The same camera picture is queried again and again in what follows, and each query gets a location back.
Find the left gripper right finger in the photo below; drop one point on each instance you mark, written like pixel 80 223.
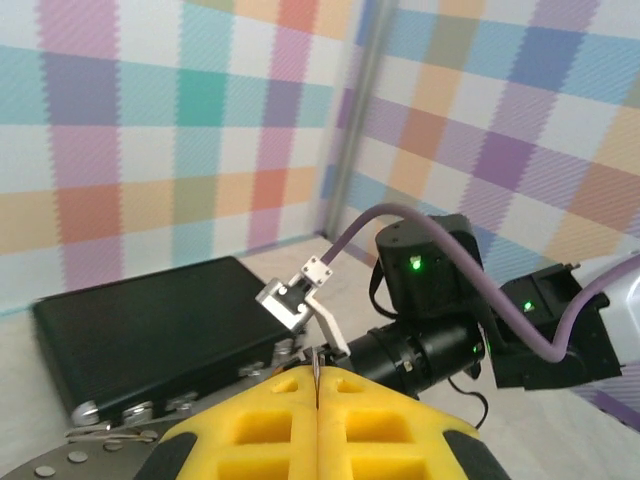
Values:
pixel 390 430

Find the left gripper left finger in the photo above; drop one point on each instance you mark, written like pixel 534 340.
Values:
pixel 240 430

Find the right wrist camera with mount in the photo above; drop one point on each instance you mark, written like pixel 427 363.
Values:
pixel 285 300

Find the aluminium frame post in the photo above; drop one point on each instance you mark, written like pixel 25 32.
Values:
pixel 357 125

